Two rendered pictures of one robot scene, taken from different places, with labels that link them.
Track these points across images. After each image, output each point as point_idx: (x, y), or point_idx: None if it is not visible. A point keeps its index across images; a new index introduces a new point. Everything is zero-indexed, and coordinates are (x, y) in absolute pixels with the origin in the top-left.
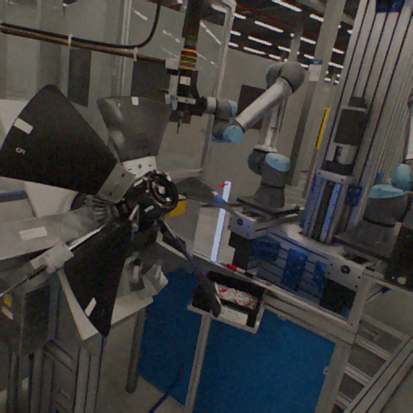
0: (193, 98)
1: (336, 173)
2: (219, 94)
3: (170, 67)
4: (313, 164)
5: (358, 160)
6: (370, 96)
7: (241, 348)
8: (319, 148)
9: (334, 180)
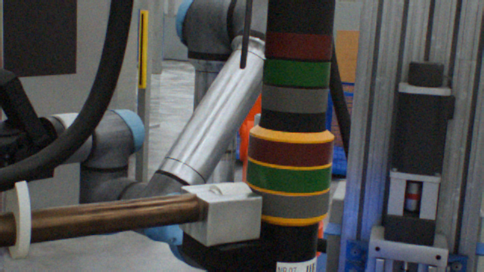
0: (23, 131)
1: (420, 244)
2: (1, 54)
3: (232, 238)
4: (143, 118)
5: (445, 199)
6: (445, 55)
7: None
8: (146, 87)
9: (418, 260)
